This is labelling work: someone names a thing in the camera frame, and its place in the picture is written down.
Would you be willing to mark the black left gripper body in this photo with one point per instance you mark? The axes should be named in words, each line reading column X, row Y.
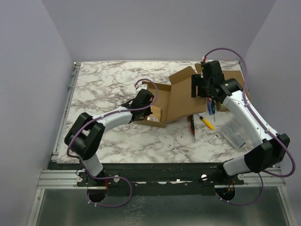
column 146, row 112

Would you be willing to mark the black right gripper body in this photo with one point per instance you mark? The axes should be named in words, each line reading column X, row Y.
column 195, row 85

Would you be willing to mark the brown cardboard express box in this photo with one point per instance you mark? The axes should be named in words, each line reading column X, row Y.
column 175, row 99

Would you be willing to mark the red black utility knife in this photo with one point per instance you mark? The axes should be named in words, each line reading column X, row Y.
column 192, row 127

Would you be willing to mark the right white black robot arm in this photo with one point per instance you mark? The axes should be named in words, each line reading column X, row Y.
column 269, row 147

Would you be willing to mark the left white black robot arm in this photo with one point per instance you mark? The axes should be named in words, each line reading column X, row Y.
column 85, row 135

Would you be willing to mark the clear plastic screw box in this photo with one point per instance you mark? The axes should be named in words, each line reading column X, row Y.
column 234, row 133

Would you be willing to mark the blue red screwdriver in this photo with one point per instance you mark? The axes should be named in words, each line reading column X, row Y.
column 209, row 106

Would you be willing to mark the green black screwdriver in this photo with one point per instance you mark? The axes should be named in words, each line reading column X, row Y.
column 213, row 108

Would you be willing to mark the small silver metal piece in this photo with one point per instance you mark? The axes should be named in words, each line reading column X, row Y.
column 213, row 138

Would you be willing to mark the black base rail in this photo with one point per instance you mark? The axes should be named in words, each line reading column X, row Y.
column 147, row 179

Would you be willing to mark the aluminium extrusion frame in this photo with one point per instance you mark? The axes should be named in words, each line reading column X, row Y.
column 271, row 205

